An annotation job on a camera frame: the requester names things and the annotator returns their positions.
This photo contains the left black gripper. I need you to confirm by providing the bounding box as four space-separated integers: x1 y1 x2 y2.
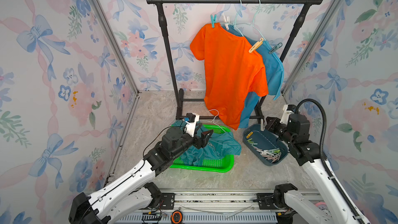
171 123 212 159

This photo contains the dark teal clothespin bin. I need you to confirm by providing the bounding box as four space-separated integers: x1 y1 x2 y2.
243 124 289 167

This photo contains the teal t-shirt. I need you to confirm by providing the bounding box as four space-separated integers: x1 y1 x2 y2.
239 40 285 128

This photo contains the orange t-shirt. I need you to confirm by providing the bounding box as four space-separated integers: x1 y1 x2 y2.
190 23 268 130

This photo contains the beige clothespin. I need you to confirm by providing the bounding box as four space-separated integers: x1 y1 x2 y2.
249 38 264 53

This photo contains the light teal wire hanger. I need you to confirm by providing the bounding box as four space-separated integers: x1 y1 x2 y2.
251 0 266 40

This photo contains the bright teal clothespin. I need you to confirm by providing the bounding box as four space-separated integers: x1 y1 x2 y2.
210 14 217 28

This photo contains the white clothespin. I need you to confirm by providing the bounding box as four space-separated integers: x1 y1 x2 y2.
221 13 231 31

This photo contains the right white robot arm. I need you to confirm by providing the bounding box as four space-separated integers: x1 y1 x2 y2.
265 114 370 224

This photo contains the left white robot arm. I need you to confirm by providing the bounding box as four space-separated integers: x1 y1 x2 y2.
68 127 213 224

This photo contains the green plastic tray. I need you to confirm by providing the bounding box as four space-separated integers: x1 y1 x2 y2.
167 123 235 174

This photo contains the pink round object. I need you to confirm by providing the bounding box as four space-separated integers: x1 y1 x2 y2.
315 202 328 209

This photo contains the black clothes rack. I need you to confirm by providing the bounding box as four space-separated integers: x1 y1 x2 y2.
146 0 323 120

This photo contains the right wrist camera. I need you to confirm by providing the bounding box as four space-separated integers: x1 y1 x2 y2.
280 104 296 124

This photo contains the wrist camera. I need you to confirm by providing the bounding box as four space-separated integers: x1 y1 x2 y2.
280 104 296 124
184 113 200 138

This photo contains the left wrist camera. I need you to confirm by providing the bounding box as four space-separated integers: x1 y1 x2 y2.
184 113 200 138

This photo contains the black corrugated cable hose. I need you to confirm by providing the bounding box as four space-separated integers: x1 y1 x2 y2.
293 98 371 224

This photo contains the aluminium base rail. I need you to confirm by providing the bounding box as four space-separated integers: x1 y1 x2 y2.
79 189 327 224

